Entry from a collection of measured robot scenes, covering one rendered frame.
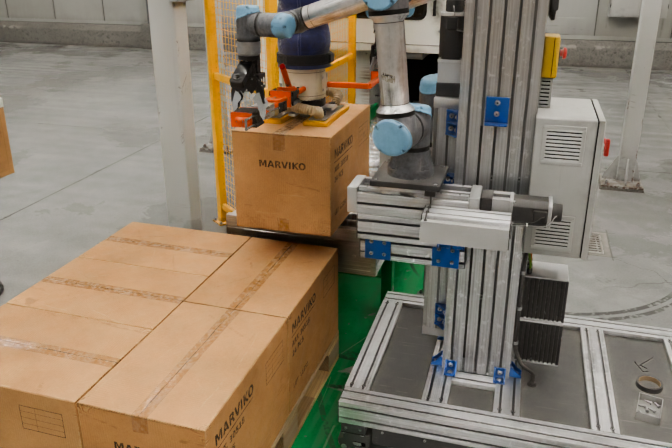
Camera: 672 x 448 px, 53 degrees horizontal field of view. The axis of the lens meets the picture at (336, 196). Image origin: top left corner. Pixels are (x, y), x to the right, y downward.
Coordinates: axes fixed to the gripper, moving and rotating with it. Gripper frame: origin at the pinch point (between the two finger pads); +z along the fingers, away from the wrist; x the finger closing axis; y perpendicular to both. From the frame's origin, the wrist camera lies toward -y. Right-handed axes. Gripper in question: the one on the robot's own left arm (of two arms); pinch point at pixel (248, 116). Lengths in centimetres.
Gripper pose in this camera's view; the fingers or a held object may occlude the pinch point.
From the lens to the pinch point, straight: 223.6
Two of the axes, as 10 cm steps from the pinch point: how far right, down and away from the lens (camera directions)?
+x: -9.6, -1.0, 2.5
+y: 2.7, -3.3, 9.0
